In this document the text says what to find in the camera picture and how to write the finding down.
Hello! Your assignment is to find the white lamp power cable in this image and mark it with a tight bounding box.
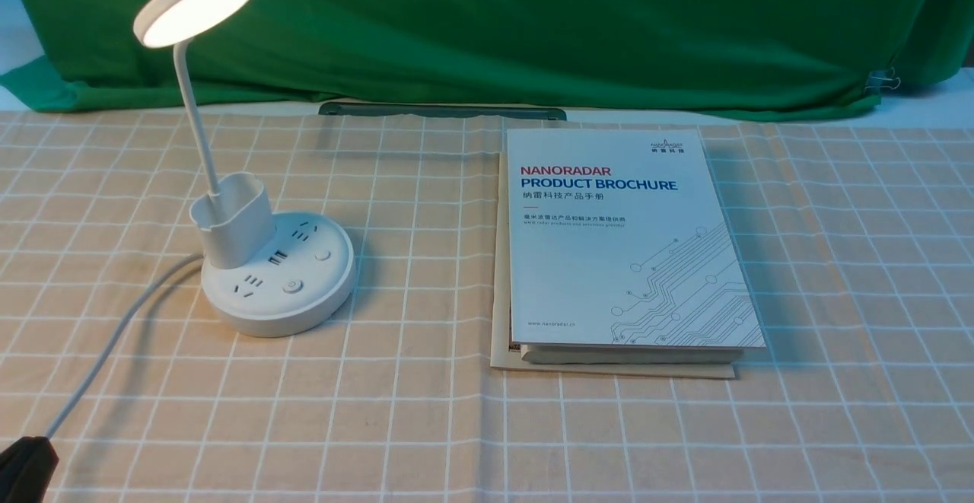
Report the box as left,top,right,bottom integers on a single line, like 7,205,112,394
42,254,206,440

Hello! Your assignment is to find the green backdrop cloth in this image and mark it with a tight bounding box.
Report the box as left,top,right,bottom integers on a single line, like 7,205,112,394
0,0,974,122

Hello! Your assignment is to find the black object at table corner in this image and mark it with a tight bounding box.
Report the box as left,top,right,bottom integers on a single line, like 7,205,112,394
1,436,59,503

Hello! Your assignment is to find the dark grey flat bar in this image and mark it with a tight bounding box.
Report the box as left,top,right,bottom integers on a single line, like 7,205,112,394
319,101,568,121

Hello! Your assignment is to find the white Nanoradar product brochure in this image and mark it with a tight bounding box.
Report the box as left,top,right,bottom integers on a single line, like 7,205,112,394
505,129,765,352

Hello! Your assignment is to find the white desk lamp with sockets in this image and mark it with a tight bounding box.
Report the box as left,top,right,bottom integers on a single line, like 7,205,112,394
133,0,356,338

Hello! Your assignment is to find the silver binder clip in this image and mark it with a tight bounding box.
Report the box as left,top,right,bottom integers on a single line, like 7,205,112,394
863,67,902,95

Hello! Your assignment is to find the beige book under brochure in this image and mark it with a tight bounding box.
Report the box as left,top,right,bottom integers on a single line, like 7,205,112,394
490,153,735,380

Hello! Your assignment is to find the beige checkered tablecloth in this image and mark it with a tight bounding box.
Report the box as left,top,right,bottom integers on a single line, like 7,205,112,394
46,114,973,502

